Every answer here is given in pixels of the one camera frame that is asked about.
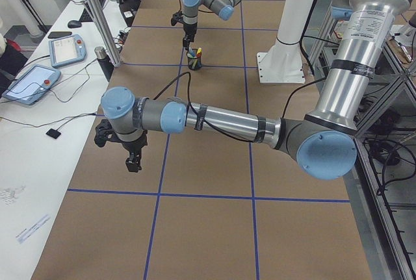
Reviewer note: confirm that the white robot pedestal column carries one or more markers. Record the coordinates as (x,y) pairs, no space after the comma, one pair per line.
(283,61)

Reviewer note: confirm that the aluminium frame post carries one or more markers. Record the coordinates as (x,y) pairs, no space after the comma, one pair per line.
(104,30)

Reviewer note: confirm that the black smartphone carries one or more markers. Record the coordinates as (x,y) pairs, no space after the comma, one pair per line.
(58,34)

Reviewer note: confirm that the blue teach pendant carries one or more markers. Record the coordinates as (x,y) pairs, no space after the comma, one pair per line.
(67,50)
(32,85)

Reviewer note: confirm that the far blue teach pendant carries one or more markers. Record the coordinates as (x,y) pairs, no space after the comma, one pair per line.
(67,50)

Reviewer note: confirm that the near blue teach pendant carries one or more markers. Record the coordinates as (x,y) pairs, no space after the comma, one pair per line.
(32,85)

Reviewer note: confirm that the blue marker pen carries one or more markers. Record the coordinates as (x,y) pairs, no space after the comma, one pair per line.
(191,53)

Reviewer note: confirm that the small black square pad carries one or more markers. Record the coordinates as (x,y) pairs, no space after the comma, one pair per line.
(53,133)

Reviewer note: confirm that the black steel water bottle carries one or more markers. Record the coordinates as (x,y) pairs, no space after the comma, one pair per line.
(104,62)

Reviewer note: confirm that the yellow highlighter pen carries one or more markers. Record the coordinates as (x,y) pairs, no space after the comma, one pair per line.
(199,52)

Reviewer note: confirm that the black mesh pen cup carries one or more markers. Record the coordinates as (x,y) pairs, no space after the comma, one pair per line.
(194,63)

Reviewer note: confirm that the black computer mouse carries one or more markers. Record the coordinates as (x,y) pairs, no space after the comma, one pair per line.
(72,24)

